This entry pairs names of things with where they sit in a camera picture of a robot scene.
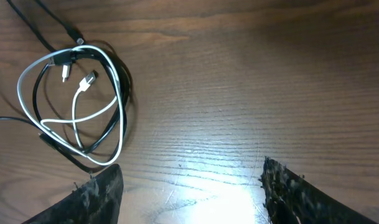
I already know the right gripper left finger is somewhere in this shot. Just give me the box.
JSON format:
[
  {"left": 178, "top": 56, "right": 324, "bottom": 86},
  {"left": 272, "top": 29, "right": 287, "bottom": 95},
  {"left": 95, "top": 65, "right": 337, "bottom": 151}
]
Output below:
[{"left": 25, "top": 164, "right": 124, "bottom": 224}]

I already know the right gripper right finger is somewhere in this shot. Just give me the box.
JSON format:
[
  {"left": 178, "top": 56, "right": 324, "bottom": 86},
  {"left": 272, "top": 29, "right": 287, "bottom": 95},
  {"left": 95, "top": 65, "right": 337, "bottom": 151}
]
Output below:
[{"left": 259, "top": 157, "right": 374, "bottom": 224}]

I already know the black USB cable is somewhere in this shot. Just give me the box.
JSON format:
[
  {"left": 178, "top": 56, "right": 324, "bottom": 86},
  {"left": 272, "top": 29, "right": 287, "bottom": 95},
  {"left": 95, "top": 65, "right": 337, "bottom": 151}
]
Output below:
[{"left": 0, "top": 40, "right": 136, "bottom": 174}]

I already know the white USB cable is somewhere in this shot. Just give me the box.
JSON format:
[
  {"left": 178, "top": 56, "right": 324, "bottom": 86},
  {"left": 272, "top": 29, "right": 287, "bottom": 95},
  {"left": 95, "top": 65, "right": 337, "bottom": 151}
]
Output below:
[{"left": 17, "top": 45, "right": 125, "bottom": 166}]

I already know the thin black cable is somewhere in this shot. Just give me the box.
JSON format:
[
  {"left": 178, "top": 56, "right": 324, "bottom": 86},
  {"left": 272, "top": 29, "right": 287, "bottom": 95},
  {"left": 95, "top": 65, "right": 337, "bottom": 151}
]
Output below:
[{"left": 7, "top": 0, "right": 85, "bottom": 53}]

